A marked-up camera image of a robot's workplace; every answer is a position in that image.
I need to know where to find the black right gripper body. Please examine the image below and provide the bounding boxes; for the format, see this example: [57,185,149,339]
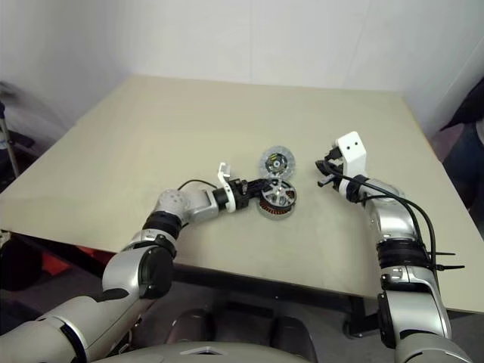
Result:
[323,144,346,182]

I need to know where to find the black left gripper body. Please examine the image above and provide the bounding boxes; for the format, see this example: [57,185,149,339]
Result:
[230,176,254,212]

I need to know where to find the silver motor stator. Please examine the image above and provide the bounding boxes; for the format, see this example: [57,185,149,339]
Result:
[260,178,300,213]

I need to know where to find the round perforated silver lid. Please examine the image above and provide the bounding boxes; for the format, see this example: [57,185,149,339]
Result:
[258,147,297,179]

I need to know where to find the motor housing with copper windings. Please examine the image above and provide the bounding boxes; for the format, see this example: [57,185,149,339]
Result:
[258,199,296,225]

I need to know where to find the person in dark clothes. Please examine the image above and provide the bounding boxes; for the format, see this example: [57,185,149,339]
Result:
[439,76,484,213]

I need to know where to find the black table leg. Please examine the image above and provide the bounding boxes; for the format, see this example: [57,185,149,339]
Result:
[342,293,383,340]

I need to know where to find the dark rounded shape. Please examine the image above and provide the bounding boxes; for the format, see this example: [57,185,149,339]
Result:
[171,308,213,347]

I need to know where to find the grey robot torso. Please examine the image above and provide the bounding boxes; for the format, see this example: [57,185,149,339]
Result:
[92,341,398,363]

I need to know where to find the red object under table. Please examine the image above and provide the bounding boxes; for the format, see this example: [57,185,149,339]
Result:
[39,244,114,278]

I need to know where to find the metal stand pole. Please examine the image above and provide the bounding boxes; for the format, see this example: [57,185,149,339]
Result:
[0,101,20,178]

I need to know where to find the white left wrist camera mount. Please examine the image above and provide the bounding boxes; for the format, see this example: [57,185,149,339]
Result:
[217,162,238,212]

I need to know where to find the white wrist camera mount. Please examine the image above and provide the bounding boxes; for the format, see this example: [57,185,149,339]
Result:
[332,131,368,198]
[217,162,238,212]

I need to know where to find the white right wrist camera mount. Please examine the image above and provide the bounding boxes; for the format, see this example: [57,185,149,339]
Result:
[332,131,368,198]

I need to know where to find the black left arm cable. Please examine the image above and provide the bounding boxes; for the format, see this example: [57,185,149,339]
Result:
[176,179,221,191]

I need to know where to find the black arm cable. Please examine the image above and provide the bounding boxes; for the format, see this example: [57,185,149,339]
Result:
[176,179,221,191]
[324,149,436,265]

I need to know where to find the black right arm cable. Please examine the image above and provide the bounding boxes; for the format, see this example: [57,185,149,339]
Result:
[324,149,436,265]

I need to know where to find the black cable ties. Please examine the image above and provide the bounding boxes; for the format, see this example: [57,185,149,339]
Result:
[426,250,467,272]

